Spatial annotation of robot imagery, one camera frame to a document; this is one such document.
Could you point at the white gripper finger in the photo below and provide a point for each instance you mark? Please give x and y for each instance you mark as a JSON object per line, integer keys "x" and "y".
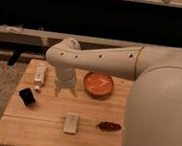
{"x": 57, "y": 89}
{"x": 74, "y": 92}

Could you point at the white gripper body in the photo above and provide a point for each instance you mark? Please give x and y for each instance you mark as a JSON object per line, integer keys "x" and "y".
{"x": 65, "y": 77}

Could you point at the black ceramic cup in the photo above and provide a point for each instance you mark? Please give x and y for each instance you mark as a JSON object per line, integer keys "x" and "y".
{"x": 27, "y": 96}

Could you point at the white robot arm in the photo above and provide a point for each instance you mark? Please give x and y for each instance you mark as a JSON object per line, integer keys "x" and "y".
{"x": 153, "y": 115}

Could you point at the orange ceramic bowl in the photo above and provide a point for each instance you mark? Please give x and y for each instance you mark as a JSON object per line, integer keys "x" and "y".
{"x": 98, "y": 84}

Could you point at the white rectangular eraser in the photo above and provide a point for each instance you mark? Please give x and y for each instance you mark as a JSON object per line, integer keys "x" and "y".
{"x": 71, "y": 123}

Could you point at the white tube with cap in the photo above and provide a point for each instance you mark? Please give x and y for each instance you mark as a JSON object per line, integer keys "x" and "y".
{"x": 40, "y": 76}

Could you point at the black bracket under rail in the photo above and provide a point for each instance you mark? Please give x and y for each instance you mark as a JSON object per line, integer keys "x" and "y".
{"x": 15, "y": 56}

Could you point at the long wooden rail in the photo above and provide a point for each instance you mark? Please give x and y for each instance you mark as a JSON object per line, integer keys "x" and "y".
{"x": 41, "y": 37}

